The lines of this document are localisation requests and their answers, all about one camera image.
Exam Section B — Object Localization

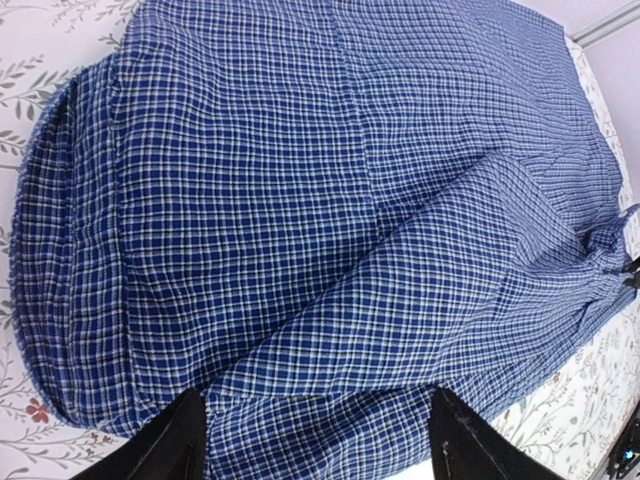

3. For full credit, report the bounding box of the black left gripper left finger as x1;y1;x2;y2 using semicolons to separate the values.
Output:
74;389;206;480

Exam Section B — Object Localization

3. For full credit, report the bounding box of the blue plaid button shirt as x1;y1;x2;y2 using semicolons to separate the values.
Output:
10;1;636;479

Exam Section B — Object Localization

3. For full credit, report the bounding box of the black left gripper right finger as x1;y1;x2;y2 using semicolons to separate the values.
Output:
428;388;559;480

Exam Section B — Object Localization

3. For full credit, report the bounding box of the floral patterned table cloth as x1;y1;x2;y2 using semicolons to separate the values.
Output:
1;1;639;479

